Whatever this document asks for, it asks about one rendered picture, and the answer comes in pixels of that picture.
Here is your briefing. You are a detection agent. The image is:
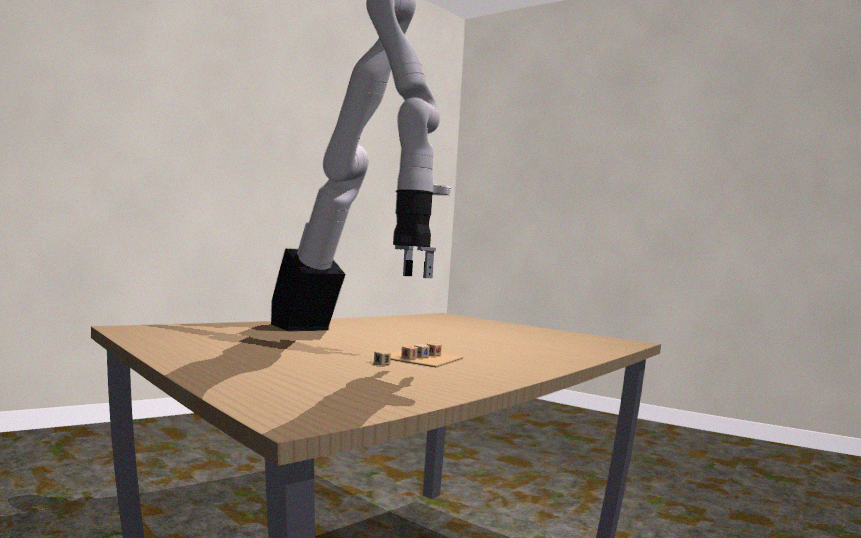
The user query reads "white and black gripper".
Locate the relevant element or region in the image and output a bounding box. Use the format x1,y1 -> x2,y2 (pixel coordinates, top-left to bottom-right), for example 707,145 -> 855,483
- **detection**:
393,167 -> 451,278

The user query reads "tan square mat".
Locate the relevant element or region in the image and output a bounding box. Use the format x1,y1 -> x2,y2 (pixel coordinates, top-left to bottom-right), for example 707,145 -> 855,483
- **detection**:
391,351 -> 463,368

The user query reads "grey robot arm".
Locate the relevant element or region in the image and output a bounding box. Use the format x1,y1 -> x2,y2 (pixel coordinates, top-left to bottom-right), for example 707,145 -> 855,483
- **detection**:
297,0 -> 440,270

